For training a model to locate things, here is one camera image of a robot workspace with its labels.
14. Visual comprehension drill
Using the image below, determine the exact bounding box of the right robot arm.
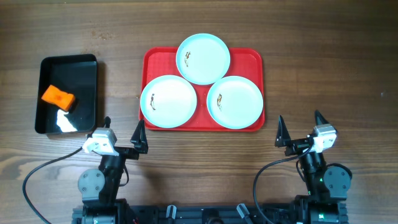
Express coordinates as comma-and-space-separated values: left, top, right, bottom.
267, 110, 353, 224

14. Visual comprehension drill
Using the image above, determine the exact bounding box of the black rectangular water basin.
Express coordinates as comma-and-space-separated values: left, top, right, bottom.
34, 54, 98, 134

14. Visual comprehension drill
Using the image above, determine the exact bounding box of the red plastic tray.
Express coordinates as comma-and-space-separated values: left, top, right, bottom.
141, 47, 264, 132

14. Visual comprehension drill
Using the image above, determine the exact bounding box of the light blue plate top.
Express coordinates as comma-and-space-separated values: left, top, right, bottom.
175, 33, 231, 85

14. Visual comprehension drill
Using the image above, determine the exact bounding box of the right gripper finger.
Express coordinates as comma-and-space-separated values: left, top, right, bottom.
314, 110, 329, 126
275, 115, 291, 147

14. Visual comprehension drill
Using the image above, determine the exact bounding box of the orange sponge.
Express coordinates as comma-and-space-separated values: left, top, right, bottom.
41, 85, 75, 112

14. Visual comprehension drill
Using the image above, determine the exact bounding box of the light blue plate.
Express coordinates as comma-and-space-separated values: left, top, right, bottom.
206, 76, 264, 129
175, 33, 231, 85
140, 75, 197, 128

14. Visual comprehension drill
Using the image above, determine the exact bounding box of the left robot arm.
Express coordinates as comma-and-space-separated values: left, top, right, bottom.
72, 117, 149, 224

